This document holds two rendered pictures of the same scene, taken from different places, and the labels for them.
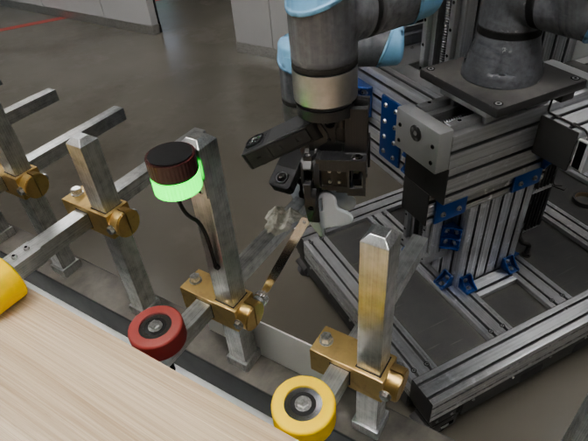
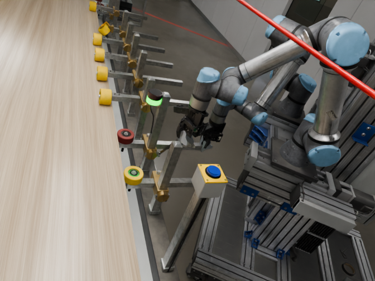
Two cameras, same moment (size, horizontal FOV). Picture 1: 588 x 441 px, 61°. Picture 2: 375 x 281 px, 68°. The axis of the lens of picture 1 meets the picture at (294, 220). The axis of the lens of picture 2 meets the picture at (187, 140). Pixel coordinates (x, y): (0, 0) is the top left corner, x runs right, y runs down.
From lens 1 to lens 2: 0.64 m
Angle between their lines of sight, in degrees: 21
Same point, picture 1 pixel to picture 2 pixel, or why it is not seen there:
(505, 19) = (298, 136)
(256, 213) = (216, 161)
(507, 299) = (265, 263)
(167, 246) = not seen: hidden behind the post
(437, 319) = (230, 242)
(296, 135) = (186, 110)
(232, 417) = (117, 161)
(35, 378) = (92, 121)
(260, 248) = not seen: hidden behind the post
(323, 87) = (193, 100)
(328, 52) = (198, 93)
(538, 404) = not seen: outside the picture
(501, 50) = (292, 146)
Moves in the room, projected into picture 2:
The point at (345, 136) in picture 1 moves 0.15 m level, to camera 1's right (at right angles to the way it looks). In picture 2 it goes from (195, 118) to (225, 140)
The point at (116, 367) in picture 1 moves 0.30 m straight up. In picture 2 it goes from (109, 133) to (119, 74)
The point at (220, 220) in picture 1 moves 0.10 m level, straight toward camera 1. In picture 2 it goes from (158, 119) to (146, 128)
